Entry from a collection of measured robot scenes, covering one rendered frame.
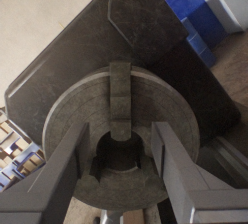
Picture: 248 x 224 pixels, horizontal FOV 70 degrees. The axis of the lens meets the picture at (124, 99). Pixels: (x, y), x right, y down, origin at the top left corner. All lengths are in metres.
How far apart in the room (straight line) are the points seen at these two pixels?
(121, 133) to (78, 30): 0.30
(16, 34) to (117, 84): 4.10
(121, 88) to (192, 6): 3.87
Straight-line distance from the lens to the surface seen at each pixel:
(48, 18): 4.05
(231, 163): 0.51
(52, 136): 0.30
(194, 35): 3.28
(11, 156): 4.70
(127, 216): 0.59
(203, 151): 0.78
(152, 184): 0.28
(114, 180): 0.32
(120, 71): 0.23
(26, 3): 4.25
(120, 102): 0.23
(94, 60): 0.46
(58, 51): 0.48
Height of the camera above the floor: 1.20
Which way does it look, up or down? 12 degrees down
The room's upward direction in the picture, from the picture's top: 43 degrees counter-clockwise
